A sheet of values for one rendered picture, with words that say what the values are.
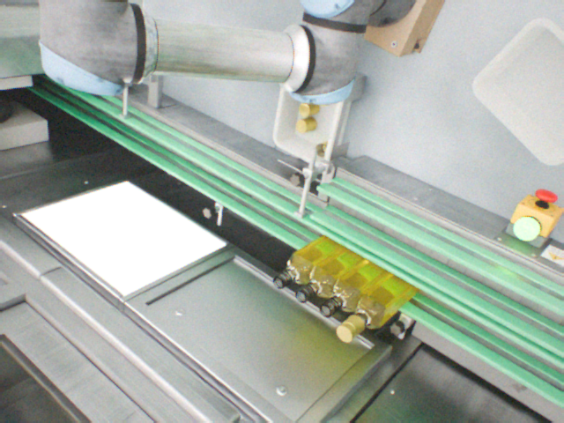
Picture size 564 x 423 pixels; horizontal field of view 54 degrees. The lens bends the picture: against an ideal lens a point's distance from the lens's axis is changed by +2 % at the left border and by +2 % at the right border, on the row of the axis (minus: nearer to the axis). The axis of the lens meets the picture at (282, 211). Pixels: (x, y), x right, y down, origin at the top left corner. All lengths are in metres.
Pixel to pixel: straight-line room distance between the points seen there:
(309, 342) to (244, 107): 0.71
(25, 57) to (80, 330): 0.80
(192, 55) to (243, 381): 0.59
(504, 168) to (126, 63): 0.78
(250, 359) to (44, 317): 0.44
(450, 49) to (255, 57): 0.46
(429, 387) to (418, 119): 0.58
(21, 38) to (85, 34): 0.83
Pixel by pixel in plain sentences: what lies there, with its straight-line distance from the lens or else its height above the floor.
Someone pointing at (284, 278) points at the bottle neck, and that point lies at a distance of 1.09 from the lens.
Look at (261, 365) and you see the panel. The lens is 1.10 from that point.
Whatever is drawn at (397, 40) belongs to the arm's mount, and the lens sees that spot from 1.16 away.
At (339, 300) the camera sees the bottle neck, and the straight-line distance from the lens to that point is 1.07.
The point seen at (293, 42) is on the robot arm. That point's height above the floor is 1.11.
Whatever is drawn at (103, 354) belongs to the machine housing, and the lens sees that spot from 1.14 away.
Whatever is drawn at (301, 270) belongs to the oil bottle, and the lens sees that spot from 1.12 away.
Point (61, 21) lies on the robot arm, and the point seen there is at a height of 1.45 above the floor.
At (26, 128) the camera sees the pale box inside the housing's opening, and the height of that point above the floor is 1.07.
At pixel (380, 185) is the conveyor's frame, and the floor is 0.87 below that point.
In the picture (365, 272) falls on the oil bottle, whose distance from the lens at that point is 1.13.
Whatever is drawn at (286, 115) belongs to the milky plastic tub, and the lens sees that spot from 1.38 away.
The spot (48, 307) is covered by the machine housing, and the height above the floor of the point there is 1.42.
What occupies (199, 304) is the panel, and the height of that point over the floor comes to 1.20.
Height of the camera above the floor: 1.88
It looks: 46 degrees down
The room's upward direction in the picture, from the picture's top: 116 degrees counter-clockwise
